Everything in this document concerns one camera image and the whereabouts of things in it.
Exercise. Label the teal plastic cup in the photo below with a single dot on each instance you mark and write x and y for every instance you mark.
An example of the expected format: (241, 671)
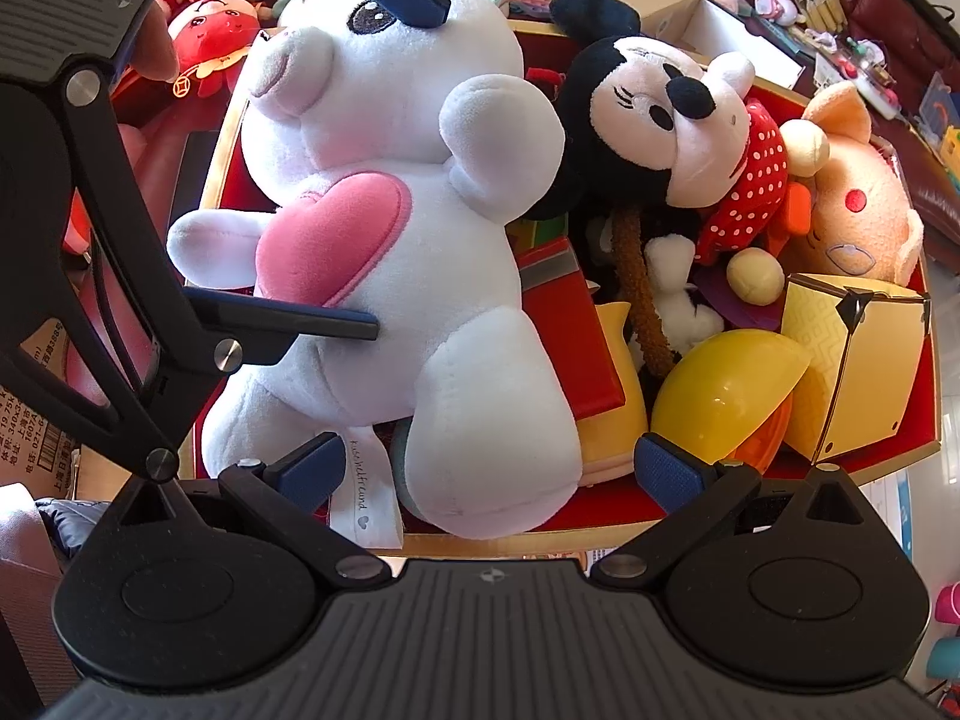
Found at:
(946, 660)

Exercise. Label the yellow plastic bowl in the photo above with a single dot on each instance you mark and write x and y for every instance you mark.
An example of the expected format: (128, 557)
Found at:
(720, 390)

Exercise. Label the Minnie Mouse plush toy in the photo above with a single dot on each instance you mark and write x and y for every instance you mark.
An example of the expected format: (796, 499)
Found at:
(637, 112)

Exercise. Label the brown leather sofa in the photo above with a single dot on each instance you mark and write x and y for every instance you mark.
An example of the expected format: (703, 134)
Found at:
(937, 187)

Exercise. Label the brown fuzzy plush toy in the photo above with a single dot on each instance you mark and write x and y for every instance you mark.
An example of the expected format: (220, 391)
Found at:
(637, 292)

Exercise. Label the peach pig plush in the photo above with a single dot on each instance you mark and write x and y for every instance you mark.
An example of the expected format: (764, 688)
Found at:
(855, 195)

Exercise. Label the yellow plastic toy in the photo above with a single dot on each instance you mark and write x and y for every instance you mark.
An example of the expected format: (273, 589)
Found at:
(611, 435)

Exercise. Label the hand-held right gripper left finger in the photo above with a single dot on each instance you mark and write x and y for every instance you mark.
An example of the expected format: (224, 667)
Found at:
(311, 472)

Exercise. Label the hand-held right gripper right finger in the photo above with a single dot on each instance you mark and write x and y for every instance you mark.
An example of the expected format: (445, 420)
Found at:
(667, 472)

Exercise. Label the red doll plush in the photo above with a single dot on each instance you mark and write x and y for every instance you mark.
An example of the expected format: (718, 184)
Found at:
(210, 37)

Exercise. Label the red gold-trimmed box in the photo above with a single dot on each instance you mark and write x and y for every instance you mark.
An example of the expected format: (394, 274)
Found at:
(611, 502)

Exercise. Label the yellow patterned paper box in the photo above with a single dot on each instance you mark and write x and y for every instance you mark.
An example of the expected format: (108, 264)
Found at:
(855, 360)

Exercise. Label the white unicorn plush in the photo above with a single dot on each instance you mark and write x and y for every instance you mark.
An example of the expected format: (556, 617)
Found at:
(420, 202)

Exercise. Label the labelled cardboard carton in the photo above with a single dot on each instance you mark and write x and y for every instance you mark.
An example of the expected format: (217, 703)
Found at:
(52, 442)

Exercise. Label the person's left hand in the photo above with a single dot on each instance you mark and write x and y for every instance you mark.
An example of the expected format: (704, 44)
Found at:
(157, 45)

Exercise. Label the orange plastic bowl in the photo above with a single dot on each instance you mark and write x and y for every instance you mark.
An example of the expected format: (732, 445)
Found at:
(765, 439)

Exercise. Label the pink plastic cup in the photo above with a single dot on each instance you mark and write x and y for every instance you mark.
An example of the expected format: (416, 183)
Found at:
(949, 611)

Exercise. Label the clutter of small toys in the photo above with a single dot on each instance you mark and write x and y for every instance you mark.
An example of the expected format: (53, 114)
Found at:
(825, 7)

